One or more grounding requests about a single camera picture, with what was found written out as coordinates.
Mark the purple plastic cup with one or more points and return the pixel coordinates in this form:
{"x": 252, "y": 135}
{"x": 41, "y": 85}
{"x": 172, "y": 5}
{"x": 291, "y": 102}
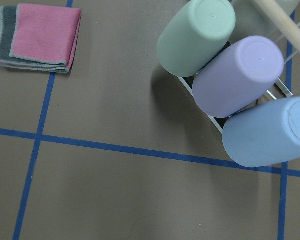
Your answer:
{"x": 238, "y": 76}

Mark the white wire cup rack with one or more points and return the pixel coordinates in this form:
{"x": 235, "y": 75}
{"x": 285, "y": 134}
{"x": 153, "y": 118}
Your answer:
{"x": 291, "y": 31}

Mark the green plastic cup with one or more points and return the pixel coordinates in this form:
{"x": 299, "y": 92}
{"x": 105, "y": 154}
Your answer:
{"x": 195, "y": 35}

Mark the pink and grey folded cloth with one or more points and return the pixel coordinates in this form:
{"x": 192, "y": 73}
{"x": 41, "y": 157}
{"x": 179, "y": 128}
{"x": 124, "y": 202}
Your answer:
{"x": 39, "y": 37}

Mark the blue plastic cup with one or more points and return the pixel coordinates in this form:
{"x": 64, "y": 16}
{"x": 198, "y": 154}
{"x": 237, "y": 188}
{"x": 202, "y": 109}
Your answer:
{"x": 267, "y": 134}

